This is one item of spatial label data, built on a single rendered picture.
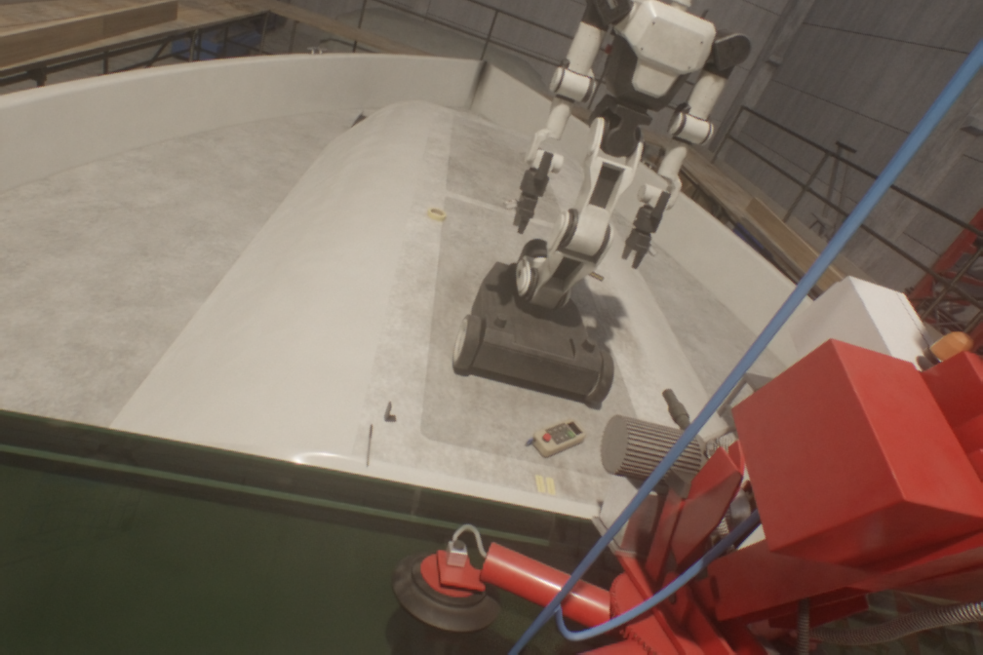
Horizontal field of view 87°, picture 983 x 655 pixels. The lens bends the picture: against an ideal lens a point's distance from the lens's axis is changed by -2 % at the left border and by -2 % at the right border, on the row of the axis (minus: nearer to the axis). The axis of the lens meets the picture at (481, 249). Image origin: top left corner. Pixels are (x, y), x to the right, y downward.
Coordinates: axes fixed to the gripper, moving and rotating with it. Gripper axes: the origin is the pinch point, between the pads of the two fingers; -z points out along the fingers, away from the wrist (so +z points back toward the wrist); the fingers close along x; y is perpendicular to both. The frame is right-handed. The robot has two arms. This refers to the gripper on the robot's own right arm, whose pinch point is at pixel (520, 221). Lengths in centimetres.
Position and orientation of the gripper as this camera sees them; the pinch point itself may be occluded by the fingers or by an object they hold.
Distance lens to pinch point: 187.4
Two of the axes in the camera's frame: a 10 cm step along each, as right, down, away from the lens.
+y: 9.5, 2.8, 1.6
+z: 3.2, -9.1, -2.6
